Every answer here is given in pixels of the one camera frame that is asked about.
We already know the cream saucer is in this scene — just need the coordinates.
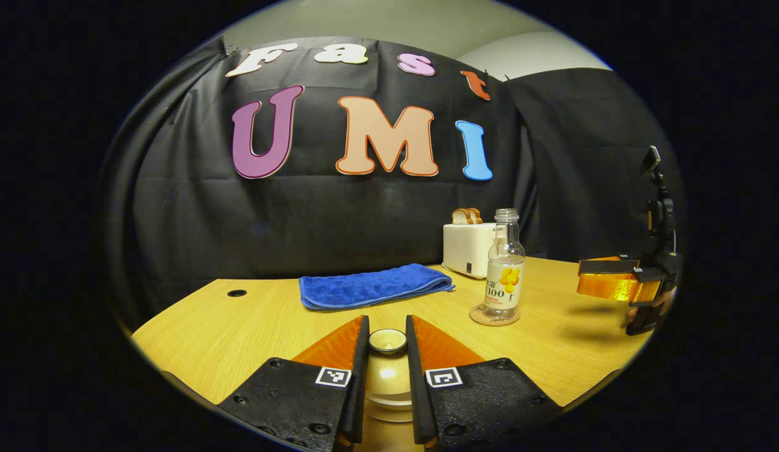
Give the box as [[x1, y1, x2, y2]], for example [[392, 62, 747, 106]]
[[365, 408, 416, 424]]

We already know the blue towel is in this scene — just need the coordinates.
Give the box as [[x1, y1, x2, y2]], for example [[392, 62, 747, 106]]
[[299, 263, 455, 311]]

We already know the clear glass water bottle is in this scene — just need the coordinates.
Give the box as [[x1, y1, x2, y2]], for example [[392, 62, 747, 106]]
[[483, 208, 526, 318]]

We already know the cream toaster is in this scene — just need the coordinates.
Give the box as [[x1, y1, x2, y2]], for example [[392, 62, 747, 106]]
[[443, 222, 498, 280]]

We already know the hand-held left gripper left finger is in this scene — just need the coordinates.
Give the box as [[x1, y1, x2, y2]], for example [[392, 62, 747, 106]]
[[217, 315, 371, 451]]

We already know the round cork coaster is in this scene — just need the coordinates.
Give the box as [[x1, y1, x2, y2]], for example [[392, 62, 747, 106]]
[[470, 303, 521, 327]]

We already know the cream teacup lid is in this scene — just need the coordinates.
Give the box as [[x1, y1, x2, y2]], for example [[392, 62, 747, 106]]
[[364, 328, 414, 396]]

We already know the cream teacup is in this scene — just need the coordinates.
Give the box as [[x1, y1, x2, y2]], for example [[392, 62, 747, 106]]
[[364, 392, 416, 412]]

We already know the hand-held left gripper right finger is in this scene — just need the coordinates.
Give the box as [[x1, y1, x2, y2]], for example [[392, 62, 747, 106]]
[[405, 315, 562, 449]]

